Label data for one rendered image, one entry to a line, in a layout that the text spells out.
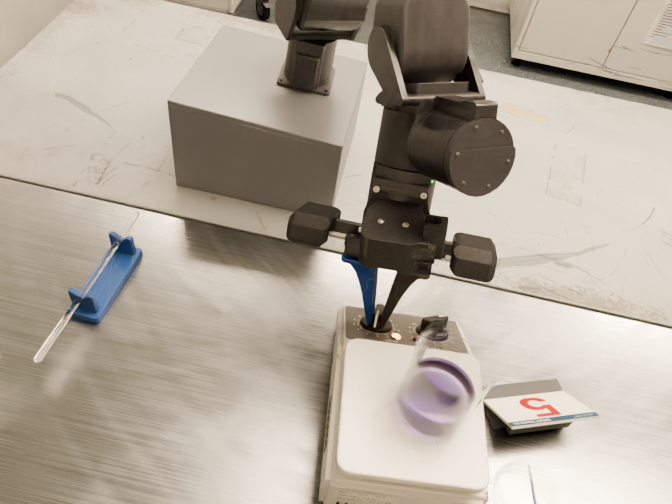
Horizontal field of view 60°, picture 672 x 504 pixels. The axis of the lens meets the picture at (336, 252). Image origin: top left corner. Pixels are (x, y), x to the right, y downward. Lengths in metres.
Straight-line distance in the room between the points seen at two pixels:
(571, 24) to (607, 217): 2.12
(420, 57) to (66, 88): 0.59
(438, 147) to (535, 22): 2.50
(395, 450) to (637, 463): 0.28
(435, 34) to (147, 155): 0.45
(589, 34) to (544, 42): 0.19
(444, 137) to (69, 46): 0.72
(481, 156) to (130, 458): 0.39
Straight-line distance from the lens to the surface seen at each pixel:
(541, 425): 0.59
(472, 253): 0.51
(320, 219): 0.52
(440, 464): 0.48
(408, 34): 0.47
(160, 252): 0.69
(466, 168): 0.43
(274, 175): 0.70
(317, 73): 0.71
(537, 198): 0.85
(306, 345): 0.61
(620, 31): 3.01
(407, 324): 0.59
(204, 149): 0.70
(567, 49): 2.99
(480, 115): 0.43
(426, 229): 0.46
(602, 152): 0.99
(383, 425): 0.48
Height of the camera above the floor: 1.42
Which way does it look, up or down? 49 degrees down
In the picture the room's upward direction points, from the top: 11 degrees clockwise
